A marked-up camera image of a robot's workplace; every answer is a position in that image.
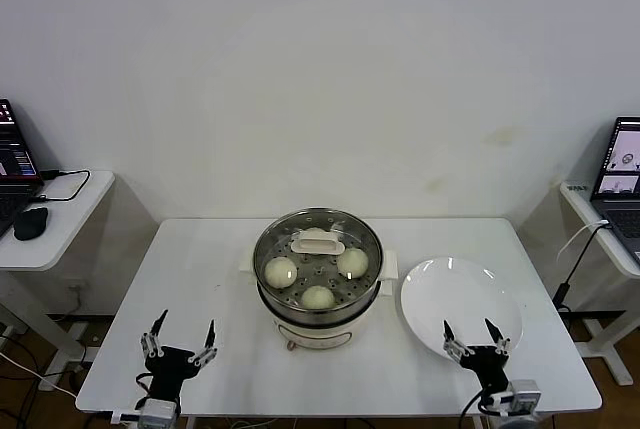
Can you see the stainless steel steamer basket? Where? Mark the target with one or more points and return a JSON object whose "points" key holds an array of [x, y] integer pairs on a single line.
{"points": [[320, 269]]}

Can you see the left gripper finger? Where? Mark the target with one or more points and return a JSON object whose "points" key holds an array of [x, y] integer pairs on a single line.
{"points": [[207, 349], [154, 339]]}

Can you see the white round plate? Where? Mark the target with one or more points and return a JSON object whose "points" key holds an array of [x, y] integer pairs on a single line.
{"points": [[460, 309]]}

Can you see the dark grey laptop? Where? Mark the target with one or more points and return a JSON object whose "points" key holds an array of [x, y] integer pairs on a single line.
{"points": [[620, 189]]}

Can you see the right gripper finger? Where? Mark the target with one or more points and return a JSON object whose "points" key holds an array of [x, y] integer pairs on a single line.
{"points": [[497, 336], [450, 341]]}

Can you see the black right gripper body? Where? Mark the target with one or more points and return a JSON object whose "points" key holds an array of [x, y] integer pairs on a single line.
{"points": [[487, 366]]}

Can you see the laptop with red edge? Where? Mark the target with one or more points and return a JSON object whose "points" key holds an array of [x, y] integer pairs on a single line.
{"points": [[15, 159]]}

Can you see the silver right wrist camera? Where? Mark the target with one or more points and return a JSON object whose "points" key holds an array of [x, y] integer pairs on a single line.
{"points": [[524, 396]]}

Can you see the cream electric cooker base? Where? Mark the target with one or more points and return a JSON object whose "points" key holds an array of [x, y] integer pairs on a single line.
{"points": [[325, 334]]}

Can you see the white side table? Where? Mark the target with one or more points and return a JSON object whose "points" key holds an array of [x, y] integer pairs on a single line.
{"points": [[70, 239], [600, 299]]}

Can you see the black computer mouse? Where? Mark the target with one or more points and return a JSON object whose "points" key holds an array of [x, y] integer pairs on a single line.
{"points": [[31, 223]]}

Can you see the white wall socket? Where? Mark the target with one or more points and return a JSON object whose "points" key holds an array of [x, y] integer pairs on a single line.
{"points": [[75, 283]]}

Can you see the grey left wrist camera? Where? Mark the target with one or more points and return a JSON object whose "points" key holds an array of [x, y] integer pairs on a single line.
{"points": [[159, 411]]}

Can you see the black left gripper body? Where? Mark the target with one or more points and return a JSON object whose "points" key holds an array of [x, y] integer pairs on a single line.
{"points": [[172, 369]]}

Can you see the small white printed box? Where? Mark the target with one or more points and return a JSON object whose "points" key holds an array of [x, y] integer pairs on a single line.
{"points": [[576, 187]]}

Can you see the round glass lid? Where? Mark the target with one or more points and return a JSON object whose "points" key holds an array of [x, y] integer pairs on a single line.
{"points": [[320, 249]]}

